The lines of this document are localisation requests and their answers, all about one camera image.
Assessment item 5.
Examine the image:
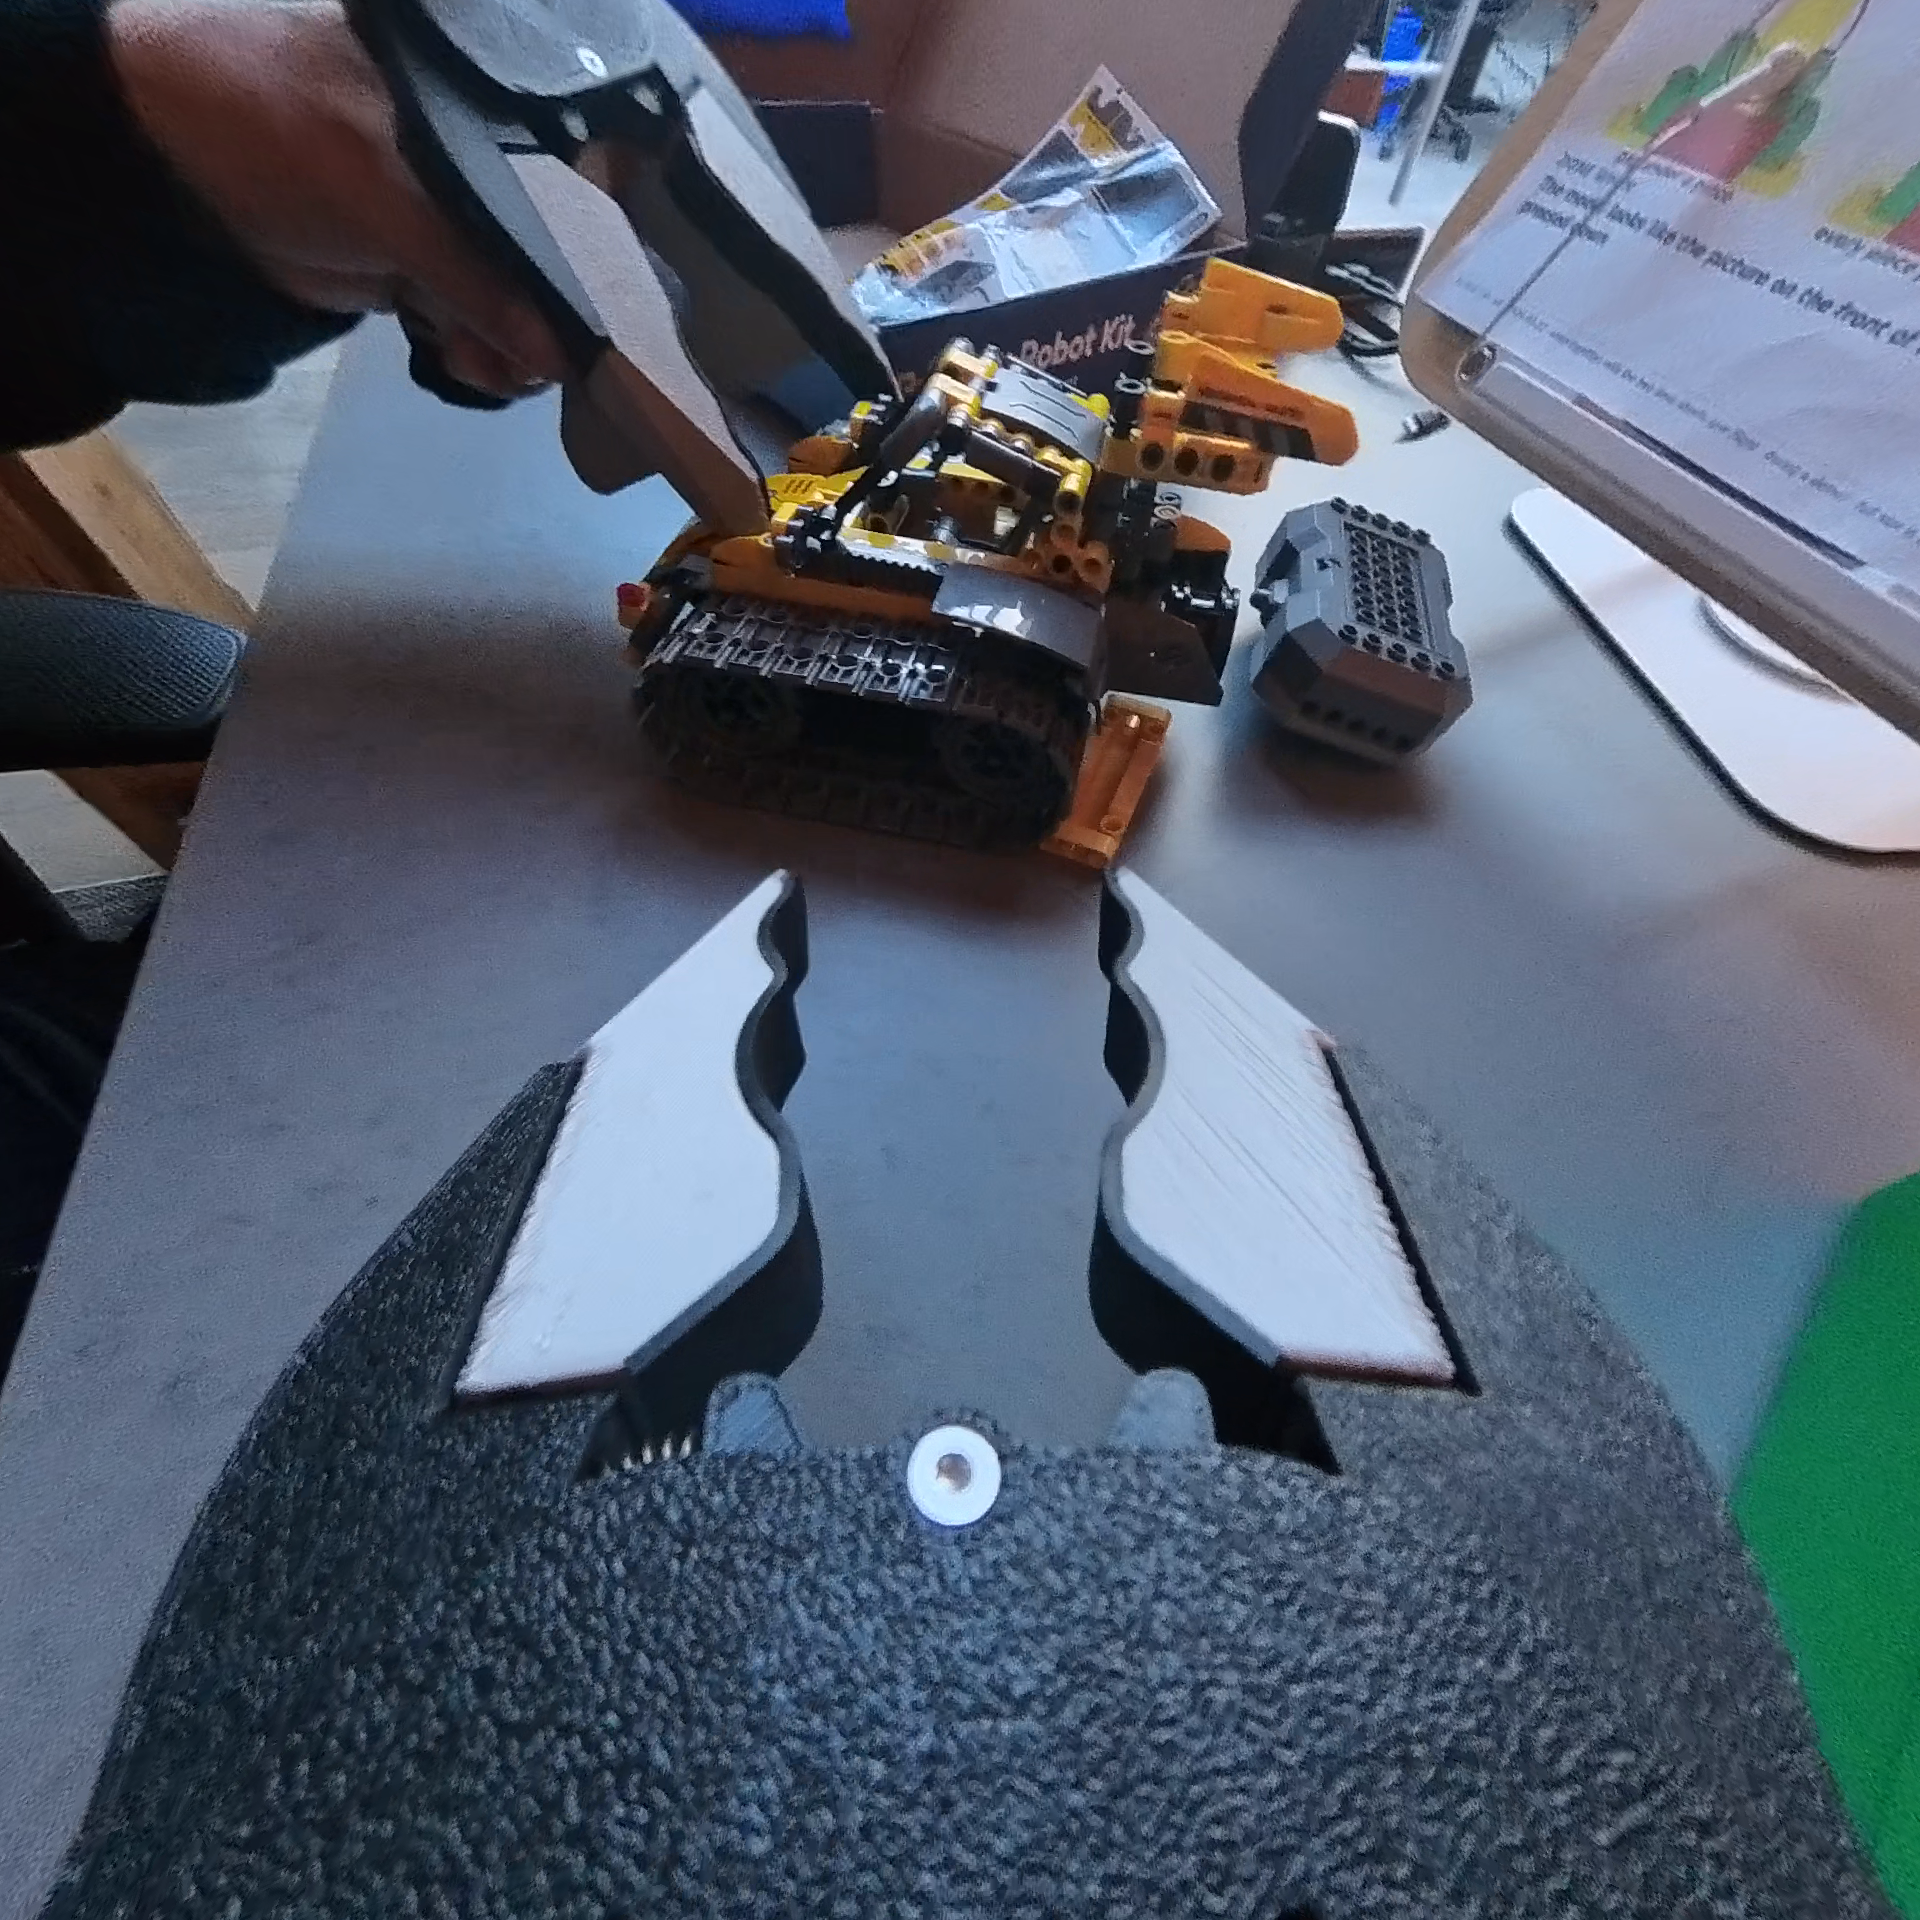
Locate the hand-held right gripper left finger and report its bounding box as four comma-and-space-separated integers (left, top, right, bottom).
454, 868, 826, 1400

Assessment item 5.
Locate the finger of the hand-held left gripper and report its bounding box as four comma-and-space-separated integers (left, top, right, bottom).
616, 58, 901, 439
403, 133, 775, 539

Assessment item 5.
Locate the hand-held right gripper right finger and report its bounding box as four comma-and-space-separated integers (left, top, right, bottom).
1095, 868, 1459, 1391

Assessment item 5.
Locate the yellow grey toy robot model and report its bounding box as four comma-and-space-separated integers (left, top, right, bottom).
616, 258, 1362, 868

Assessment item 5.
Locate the green plastic storage box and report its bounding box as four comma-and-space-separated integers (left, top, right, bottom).
1725, 1189, 1920, 1920

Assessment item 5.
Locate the person's left forearm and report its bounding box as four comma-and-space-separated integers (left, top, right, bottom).
0, 0, 365, 452

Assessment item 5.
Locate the person's left hand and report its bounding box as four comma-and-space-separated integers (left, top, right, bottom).
108, 0, 576, 400

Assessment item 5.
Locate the clear plastic parts bag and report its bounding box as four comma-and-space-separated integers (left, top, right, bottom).
858, 69, 1221, 330

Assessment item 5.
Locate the brown cardboard divider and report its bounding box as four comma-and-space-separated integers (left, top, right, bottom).
720, 0, 1642, 280

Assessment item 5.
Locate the black stand device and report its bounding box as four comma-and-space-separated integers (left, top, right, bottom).
1244, 0, 1362, 258

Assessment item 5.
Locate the white monitor with stand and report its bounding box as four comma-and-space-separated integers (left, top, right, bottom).
1401, 0, 1920, 854

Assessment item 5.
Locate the black cable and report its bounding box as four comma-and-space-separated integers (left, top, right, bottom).
1330, 243, 1450, 440

